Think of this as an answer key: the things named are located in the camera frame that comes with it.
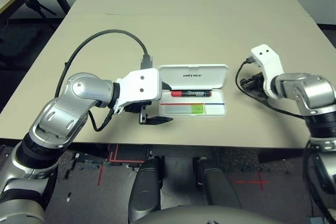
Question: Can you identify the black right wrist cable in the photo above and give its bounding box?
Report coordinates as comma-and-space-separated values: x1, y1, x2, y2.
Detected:
235, 57, 308, 120

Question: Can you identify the red floor tape cross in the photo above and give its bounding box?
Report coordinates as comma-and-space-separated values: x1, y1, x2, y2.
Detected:
233, 171, 270, 191

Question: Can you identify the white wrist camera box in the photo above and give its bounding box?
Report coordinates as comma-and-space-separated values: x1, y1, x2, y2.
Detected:
250, 44, 286, 98
114, 68, 163, 114

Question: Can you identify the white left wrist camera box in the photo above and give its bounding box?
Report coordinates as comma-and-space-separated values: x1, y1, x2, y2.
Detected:
114, 68, 163, 114

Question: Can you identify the red whiteboard marker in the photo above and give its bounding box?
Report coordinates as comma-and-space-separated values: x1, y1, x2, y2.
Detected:
170, 90, 213, 98

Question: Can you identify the grey robot left leg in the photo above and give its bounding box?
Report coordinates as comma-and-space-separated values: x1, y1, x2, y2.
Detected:
128, 155, 162, 222

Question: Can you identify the grey robot torso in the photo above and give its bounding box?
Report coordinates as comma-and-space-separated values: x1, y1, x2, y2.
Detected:
133, 205, 284, 224

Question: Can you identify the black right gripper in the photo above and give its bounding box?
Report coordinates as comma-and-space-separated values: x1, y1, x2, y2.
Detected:
240, 72, 265, 91

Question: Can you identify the grey robot leg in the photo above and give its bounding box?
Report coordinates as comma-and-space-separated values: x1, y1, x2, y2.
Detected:
196, 157, 242, 209
128, 155, 162, 222

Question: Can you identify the grey robot right leg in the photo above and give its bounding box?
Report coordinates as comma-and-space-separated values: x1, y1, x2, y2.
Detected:
196, 157, 242, 209

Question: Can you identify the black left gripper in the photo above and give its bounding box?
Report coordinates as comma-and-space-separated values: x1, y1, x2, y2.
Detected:
124, 81, 174, 125

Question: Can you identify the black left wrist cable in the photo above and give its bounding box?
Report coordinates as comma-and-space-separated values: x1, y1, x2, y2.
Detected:
55, 29, 153, 132

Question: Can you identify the white hinged pencil case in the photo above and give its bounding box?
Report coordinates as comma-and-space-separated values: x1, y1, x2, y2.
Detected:
158, 63, 229, 118

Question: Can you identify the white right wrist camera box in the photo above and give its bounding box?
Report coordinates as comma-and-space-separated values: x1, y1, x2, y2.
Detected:
250, 44, 286, 98

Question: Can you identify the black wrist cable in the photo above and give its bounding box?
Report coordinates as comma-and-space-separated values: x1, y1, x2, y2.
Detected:
235, 57, 308, 120
55, 29, 153, 132

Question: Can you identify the grey floor pedal box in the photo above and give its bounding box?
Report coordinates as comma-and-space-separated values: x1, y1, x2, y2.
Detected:
306, 215, 329, 224

